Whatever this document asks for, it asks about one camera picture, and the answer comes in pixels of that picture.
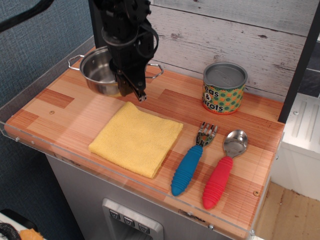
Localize white toy cabinet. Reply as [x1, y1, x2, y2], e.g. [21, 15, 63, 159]
[270, 93, 320, 200]

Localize grey toy fridge cabinet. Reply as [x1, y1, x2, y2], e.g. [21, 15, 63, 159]
[47, 155, 255, 240]

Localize peas and carrots toy can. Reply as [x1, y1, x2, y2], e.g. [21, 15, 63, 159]
[202, 62, 248, 115]

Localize red handled toy spoon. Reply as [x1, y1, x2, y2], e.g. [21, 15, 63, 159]
[202, 129, 248, 210]

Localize clear acrylic table guard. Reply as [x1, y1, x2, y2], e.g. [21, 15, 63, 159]
[0, 36, 283, 240]

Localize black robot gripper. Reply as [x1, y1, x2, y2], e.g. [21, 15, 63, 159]
[94, 0, 159, 103]

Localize orange plush item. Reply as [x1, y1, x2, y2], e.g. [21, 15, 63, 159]
[19, 229, 43, 240]

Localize blue handled toy fork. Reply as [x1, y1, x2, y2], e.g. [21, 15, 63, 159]
[171, 122, 218, 196]

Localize folded yellow towel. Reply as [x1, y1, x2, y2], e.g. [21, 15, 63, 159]
[88, 102, 184, 179]

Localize small stainless steel pot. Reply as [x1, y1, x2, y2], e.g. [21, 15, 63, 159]
[68, 46, 164, 97]

